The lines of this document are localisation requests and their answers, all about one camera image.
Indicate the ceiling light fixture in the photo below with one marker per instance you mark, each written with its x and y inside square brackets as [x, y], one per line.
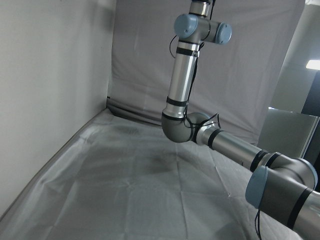
[313, 64]

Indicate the grey metal cabinet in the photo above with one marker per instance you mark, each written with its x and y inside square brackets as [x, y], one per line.
[285, 132]

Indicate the white backdrop cloth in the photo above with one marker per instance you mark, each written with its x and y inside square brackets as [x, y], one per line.
[140, 62]

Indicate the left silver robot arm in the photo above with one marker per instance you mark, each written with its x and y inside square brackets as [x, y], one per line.
[180, 75]

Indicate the white table cloth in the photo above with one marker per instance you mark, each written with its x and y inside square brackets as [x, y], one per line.
[125, 187]

